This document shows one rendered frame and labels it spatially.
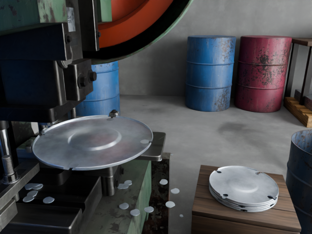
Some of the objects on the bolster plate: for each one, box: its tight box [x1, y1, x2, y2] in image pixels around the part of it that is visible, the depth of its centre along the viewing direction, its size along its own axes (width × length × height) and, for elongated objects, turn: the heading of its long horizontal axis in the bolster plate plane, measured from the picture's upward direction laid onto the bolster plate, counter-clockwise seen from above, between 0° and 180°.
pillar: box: [0, 129, 14, 166], centre depth 62 cm, size 2×2×14 cm
